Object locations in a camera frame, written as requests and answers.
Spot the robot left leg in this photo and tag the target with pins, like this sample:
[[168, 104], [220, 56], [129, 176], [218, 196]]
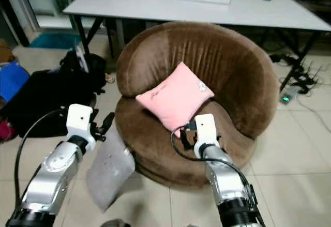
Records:
[[115, 223]]

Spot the brown cardboard box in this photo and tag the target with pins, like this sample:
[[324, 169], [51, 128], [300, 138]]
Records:
[[5, 54]]

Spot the brown round plush sofa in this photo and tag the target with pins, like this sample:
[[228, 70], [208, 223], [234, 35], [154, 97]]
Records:
[[217, 51]]

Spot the grey square pillow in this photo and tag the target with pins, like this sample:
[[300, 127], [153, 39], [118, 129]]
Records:
[[108, 170]]

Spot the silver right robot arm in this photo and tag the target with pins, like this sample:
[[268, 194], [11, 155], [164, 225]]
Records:
[[227, 185]]

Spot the grey glass door frame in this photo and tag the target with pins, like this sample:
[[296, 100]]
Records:
[[20, 4]]

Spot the blue folder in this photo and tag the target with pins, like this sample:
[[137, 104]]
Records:
[[11, 79]]

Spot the power strip with green light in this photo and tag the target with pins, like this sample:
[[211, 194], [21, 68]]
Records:
[[289, 95]]

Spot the black suitcase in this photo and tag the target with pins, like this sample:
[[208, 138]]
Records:
[[41, 103]]

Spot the pink square pillow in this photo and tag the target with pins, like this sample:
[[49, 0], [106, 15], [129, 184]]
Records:
[[173, 97]]

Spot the red bag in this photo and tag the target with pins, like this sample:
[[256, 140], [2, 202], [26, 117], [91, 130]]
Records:
[[6, 131]]

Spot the white table black legs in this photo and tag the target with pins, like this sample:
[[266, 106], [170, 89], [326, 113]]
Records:
[[186, 9]]

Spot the teal floor mat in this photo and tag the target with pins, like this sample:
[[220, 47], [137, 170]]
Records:
[[54, 41]]

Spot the black backpack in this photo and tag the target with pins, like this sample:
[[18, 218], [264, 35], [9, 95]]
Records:
[[88, 67]]

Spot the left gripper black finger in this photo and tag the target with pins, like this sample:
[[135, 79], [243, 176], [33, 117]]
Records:
[[109, 121]]

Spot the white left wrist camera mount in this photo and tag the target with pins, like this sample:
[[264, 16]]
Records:
[[80, 118]]

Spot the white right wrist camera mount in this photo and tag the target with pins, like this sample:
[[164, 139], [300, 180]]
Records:
[[207, 129]]

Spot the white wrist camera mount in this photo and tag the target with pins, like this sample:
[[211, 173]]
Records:
[[80, 118], [207, 129]]

